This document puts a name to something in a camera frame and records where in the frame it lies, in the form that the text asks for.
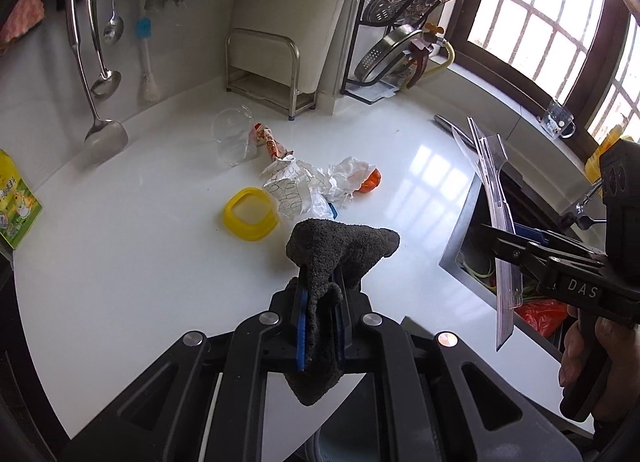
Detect steel spatula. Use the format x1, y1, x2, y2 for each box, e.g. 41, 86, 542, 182
65, 0, 129, 163

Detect glass mug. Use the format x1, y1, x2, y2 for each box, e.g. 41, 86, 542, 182
540, 100, 576, 139

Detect steel faucet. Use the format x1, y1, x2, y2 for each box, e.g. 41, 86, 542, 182
559, 178, 606, 230

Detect clear plastic sheet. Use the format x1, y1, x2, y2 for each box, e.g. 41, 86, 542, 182
468, 117, 523, 352

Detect pink sponge cloth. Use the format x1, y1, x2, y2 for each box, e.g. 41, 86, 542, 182
1, 0, 46, 54

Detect yellow gas hose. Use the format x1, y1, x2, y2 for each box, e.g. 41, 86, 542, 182
399, 36, 457, 91

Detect steel colander pot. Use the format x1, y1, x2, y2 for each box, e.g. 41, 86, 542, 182
354, 24, 422, 84

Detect small steel spoon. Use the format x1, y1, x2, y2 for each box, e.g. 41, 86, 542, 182
103, 0, 124, 45

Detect yellow green detergent pouch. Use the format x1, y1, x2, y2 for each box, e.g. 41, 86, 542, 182
0, 150, 42, 251

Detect red plastic bag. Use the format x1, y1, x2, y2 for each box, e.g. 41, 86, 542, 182
515, 299, 568, 338

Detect red white snack wrapper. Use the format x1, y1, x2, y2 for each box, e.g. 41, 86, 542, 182
250, 122, 293, 160

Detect clear plastic cup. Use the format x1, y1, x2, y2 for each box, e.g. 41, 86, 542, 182
212, 105, 257, 167

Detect yellow square lid ring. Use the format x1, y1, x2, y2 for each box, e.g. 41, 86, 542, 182
221, 186, 280, 243

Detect black wire pot rack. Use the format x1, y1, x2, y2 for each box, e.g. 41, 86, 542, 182
341, 0, 455, 105

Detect dark grey cloth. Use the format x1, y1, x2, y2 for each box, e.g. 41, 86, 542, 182
285, 219, 400, 407

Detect steel cutting board rack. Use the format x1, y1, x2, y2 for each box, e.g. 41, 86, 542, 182
224, 28, 318, 121

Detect black kitchen sink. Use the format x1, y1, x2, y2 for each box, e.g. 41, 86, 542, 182
440, 164, 586, 359

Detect yellow bottle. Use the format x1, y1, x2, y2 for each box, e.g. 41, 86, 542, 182
585, 124, 623, 184

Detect blue handled bottle brush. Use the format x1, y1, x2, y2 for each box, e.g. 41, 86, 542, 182
136, 15, 162, 104

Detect steel ladle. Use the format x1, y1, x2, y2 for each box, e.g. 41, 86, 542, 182
87, 0, 122, 100

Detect person's right hand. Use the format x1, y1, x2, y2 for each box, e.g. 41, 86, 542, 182
559, 307, 639, 422

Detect white cutting board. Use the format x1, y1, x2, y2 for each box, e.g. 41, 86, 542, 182
230, 0, 367, 93

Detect orange peel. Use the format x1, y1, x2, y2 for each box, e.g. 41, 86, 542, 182
358, 169, 381, 193

